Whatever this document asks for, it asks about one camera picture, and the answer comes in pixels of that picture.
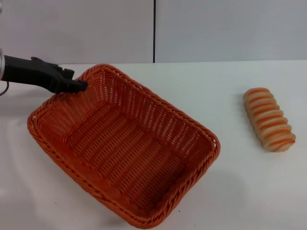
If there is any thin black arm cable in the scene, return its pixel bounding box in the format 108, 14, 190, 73
0, 80, 10, 96

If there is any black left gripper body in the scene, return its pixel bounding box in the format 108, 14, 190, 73
3, 55, 64, 94

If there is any orange woven rectangular basket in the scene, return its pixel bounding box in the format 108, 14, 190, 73
27, 63, 221, 230

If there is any striped twisted bread loaf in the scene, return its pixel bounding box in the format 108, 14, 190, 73
242, 87, 296, 153

